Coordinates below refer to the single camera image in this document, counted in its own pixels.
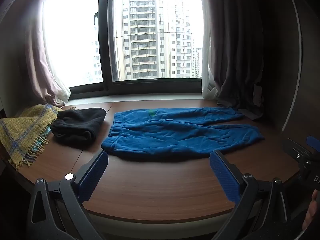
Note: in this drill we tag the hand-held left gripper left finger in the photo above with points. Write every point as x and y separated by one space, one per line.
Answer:
93 177

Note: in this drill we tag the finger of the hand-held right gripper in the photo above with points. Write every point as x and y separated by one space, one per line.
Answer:
292 147
314 143

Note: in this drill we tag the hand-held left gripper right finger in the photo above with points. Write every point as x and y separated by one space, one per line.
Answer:
225 177

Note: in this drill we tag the blue pants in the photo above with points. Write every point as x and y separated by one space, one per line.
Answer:
175 135

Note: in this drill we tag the person's right hand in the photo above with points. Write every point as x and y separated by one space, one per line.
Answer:
311 212

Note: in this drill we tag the black folded clothing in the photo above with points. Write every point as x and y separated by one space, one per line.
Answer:
77 125

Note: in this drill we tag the teal cloth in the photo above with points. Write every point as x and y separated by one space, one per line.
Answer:
41 145

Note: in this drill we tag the dark wooden wardrobe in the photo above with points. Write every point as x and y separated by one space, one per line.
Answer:
300 67

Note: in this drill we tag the yellow woven fringed blanket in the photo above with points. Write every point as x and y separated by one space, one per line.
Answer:
22 132

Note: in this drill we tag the white sheer curtain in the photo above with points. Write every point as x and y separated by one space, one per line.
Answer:
60 90
206 67

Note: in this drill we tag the grey curtain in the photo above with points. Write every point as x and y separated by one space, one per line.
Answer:
232 55

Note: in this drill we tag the pink curtain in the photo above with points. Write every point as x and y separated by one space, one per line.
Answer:
37 67

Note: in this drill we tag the high-rise apartment building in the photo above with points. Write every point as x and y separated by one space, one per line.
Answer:
145 30

